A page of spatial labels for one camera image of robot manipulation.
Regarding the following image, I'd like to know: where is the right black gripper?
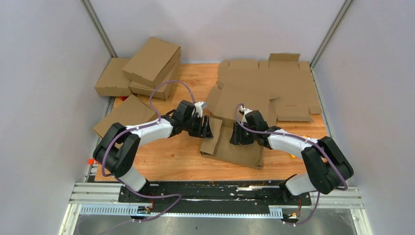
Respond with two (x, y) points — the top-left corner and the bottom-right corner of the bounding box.
(230, 122), (256, 145)

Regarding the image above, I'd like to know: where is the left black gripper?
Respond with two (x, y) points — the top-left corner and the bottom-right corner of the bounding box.
(184, 114), (214, 140)

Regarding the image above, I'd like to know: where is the cardboard box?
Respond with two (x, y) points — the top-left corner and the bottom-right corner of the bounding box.
(129, 60), (181, 100)
(94, 58), (132, 97)
(92, 95), (157, 137)
(200, 85), (278, 169)
(122, 37), (181, 88)

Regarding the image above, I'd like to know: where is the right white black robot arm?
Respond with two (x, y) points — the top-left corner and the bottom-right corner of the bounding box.
(230, 104), (354, 205)

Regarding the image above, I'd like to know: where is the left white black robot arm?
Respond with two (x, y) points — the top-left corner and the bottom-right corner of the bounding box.
(93, 100), (213, 202)

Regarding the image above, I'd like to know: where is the flat cardboard sheet underneath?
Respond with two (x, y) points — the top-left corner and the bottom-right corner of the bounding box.
(217, 53), (322, 122)

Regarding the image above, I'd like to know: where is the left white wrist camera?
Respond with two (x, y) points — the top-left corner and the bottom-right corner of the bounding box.
(193, 101), (207, 118)

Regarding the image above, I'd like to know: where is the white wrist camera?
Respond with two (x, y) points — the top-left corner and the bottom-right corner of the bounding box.
(193, 101), (207, 118)
(239, 107), (252, 123)

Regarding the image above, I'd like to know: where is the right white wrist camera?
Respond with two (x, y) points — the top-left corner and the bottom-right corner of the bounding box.
(239, 107), (252, 123)

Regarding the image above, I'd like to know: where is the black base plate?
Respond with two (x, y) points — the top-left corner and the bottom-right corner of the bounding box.
(119, 180), (312, 209)

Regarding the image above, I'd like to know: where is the aluminium slotted rail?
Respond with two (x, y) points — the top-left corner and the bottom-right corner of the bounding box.
(69, 182), (284, 219)

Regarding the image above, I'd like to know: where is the right aluminium corner post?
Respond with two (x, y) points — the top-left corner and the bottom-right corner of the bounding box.
(310, 0), (355, 70)

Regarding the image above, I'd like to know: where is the aluminium corner post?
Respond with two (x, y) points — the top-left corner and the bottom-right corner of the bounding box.
(310, 0), (355, 70)
(80, 0), (117, 58)

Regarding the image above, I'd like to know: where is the left aluminium corner post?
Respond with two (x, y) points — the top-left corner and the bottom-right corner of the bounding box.
(80, 0), (117, 58)

